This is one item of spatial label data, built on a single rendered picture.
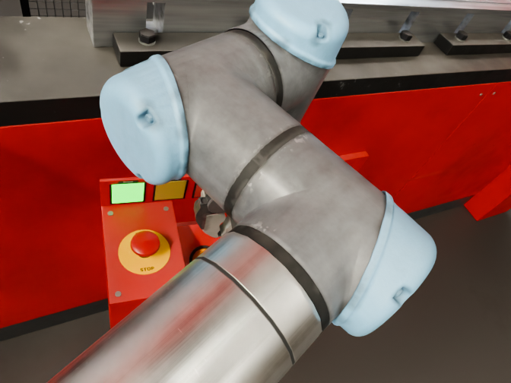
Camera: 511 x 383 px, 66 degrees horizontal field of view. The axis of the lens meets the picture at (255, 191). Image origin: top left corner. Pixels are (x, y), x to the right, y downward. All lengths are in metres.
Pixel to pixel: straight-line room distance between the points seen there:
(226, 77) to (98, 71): 0.46
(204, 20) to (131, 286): 0.47
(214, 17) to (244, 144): 0.57
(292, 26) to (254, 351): 0.21
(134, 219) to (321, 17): 0.42
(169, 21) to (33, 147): 0.31
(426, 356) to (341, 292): 1.49
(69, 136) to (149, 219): 0.19
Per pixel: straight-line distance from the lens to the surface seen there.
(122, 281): 0.57
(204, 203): 0.46
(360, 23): 0.97
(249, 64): 0.28
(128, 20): 0.74
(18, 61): 0.72
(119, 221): 0.62
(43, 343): 1.38
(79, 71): 0.70
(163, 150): 0.23
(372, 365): 1.56
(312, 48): 0.30
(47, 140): 0.71
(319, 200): 0.21
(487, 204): 2.22
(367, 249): 0.21
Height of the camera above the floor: 1.30
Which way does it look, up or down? 49 degrees down
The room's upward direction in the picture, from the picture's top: 24 degrees clockwise
